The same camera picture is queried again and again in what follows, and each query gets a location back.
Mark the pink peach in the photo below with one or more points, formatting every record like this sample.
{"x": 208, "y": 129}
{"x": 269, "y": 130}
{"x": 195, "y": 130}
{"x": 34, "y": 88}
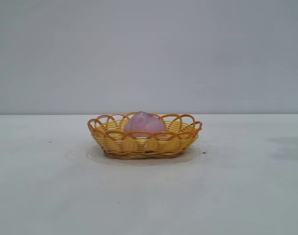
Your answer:
{"x": 145, "y": 124}

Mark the yellow woven plastic basket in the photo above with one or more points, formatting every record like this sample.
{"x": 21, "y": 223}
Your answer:
{"x": 144, "y": 147}

